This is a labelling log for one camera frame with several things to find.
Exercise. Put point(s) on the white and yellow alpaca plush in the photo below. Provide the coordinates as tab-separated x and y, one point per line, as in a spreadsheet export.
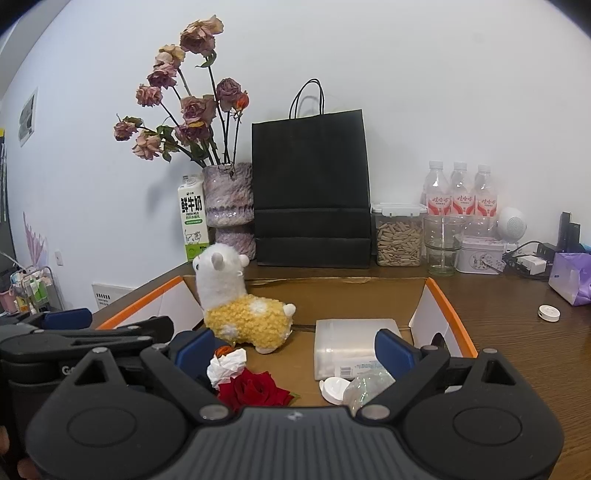
244	318

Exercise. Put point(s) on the white wall socket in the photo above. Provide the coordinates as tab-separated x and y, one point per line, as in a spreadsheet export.
58	258

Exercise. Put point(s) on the crushed clear plastic bottle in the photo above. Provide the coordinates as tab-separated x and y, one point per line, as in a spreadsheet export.
367	387

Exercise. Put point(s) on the clear drinking glass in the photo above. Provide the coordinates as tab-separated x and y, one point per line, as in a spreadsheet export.
443	249

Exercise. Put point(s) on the white plastic bottle cap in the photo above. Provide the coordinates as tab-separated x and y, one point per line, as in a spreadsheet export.
334	390

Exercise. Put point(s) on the orange-edged cardboard box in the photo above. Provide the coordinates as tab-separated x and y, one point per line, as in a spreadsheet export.
304	300

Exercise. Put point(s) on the crumpled white paper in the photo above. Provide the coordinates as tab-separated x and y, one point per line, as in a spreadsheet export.
226	367

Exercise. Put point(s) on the pink feather wall decal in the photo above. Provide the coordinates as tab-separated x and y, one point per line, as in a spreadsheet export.
36	242

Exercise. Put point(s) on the purple marbled vase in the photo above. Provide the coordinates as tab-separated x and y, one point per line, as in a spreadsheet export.
228	198

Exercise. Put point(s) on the white round speaker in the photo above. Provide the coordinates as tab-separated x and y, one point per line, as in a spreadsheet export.
512	226

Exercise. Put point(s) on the black upright device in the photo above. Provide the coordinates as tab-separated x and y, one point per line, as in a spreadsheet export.
568	233

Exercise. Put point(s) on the black paper bag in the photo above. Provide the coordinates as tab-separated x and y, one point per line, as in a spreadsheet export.
314	194

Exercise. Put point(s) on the red-label water bottle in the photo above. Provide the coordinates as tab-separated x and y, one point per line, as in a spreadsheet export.
461	196
436	194
487	198

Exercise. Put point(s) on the clear plastic flat box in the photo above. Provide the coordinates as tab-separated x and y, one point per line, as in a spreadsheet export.
351	341

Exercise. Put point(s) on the clear seed container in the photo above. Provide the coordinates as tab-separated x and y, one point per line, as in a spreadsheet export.
399	242

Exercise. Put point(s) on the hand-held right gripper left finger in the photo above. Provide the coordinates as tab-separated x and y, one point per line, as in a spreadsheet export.
194	350

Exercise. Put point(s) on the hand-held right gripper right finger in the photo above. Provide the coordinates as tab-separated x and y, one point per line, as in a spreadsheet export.
392	353

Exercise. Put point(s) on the green and white milk carton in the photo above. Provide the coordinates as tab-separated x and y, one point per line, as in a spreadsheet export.
193	217

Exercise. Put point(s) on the red rose flower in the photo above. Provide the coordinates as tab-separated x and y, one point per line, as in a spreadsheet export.
249	392

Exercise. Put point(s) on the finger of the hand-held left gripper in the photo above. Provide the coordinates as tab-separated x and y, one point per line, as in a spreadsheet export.
115	334
67	319

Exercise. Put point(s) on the person's left hand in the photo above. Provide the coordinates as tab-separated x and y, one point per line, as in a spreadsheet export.
27	470

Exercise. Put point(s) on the white flat box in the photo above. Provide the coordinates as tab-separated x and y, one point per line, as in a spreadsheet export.
108	295

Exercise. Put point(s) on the small white round disc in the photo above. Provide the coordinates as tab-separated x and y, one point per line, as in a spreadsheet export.
548	313

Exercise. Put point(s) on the dried rose bouquet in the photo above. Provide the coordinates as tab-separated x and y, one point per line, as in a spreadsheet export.
194	110

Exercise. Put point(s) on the purple tissue packet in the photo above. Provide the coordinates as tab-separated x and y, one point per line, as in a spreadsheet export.
572	277

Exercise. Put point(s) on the small wall picture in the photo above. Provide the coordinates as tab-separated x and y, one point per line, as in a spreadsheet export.
27	117

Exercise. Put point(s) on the pale printed tin box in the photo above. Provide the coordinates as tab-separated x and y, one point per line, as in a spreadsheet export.
478	256

